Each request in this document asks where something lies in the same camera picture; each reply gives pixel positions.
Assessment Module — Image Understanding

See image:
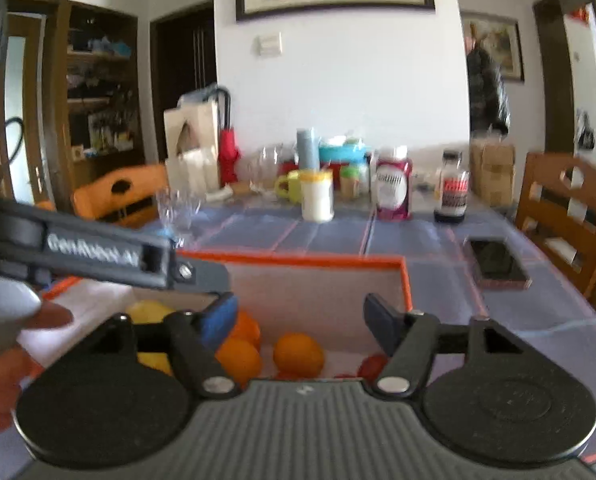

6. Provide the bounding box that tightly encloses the clear drinking glass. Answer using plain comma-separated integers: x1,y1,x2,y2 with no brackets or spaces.
156,188,202,248

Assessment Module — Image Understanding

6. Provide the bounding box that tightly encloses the orange cardboard box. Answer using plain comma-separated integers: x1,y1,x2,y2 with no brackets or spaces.
20,254,413,377

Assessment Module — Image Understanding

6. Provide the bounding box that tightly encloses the white jar yellow lid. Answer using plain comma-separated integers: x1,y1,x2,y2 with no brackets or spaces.
299,170,335,223

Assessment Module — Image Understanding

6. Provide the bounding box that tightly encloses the red tomato front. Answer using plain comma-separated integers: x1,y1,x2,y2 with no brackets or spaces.
356,353,389,384

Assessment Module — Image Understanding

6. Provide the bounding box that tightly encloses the yellow-green mango by box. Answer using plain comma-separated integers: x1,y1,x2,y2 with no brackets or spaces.
137,352,174,377

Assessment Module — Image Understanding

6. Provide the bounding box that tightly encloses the teal plastic container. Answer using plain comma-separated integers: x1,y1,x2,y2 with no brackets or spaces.
319,142,371,164

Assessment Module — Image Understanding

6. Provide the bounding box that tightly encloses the purple vitamin bottle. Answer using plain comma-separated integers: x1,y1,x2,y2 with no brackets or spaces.
371,145,412,221

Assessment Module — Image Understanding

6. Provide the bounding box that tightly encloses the framed landscape painting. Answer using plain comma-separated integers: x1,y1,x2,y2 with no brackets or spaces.
461,11,525,82

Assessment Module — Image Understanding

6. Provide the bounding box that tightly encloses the black smartphone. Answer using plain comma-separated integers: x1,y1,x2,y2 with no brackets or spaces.
463,237,532,290

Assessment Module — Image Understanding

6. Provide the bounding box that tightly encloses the wooden chair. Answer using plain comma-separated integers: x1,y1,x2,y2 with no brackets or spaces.
515,152,596,299
72,164,169,229

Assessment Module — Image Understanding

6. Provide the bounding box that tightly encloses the white wall switch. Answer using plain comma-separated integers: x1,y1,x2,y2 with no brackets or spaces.
255,32,284,58

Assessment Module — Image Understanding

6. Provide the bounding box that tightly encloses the yellow mango near left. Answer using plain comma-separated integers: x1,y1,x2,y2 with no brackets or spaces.
126,300,174,324

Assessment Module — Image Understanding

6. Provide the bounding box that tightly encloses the small tangerine behind left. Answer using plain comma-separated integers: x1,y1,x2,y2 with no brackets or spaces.
229,310,261,350

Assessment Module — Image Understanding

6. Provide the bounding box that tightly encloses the large orange front left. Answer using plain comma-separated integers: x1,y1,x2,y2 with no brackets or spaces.
214,337,263,389

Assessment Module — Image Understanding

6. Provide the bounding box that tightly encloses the dark hanging jacket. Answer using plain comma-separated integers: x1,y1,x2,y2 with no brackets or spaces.
464,35,511,138

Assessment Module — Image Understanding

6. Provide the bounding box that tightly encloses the dark wooden bookshelf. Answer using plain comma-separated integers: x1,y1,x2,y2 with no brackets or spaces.
0,0,146,211

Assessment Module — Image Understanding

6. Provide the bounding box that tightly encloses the green mug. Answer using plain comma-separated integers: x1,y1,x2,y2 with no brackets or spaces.
274,170,301,204

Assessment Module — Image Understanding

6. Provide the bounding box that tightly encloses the wooden chair right far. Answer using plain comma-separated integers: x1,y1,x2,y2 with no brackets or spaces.
515,152,596,299

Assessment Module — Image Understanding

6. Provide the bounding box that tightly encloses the red folded umbrella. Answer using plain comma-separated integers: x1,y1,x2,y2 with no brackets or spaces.
215,86,241,185

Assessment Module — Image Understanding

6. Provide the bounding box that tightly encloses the person left hand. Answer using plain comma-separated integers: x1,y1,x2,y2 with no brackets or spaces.
0,301,73,433

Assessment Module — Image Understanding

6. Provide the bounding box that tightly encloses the small jar green lid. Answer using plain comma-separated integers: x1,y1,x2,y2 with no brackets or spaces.
339,165,361,200

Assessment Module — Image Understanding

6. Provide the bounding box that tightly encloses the blue tumbler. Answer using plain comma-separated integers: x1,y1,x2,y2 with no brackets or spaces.
296,129,321,170

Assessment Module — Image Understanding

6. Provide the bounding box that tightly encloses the red tomato middle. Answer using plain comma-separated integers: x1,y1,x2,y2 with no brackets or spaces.
273,370,304,382

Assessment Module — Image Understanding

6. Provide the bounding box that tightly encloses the wooden chair left far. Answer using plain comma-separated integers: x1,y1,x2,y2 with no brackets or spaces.
72,164,169,229

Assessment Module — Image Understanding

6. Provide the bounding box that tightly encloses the dark glass bottle red label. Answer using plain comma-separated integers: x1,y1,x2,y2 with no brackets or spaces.
433,150,469,223

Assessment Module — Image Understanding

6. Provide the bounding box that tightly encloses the large orange by box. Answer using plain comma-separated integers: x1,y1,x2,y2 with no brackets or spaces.
273,333,325,378

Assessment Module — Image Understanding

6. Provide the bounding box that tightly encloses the cardboard box on table end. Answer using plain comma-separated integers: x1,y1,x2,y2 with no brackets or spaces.
469,139,516,207

